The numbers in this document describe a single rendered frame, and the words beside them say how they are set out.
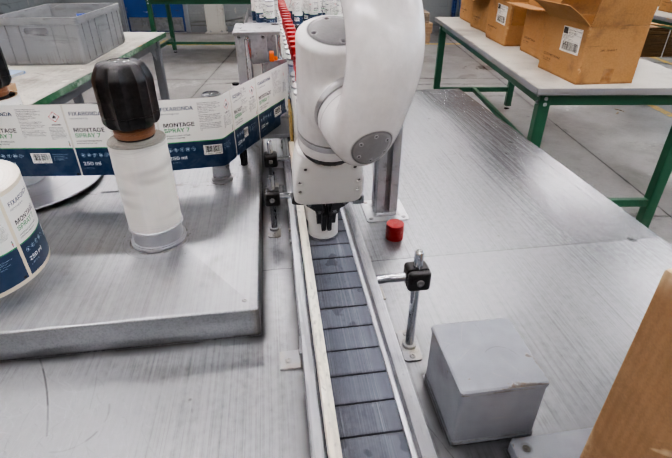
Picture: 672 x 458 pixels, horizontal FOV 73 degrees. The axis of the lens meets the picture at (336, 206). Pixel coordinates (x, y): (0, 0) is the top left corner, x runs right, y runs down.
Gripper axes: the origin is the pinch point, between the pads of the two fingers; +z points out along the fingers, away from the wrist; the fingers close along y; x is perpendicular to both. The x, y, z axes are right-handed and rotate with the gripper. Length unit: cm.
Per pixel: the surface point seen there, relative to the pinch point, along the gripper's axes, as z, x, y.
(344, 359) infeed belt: -2.1, 24.1, 0.5
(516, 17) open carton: 70, -194, -137
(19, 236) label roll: -1.2, 0.6, 44.7
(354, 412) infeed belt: -4.5, 31.0, 0.6
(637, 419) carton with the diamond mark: -19.4, 38.1, -19.7
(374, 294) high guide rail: -9.1, 19.5, -3.2
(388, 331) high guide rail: -11.1, 25.1, -3.5
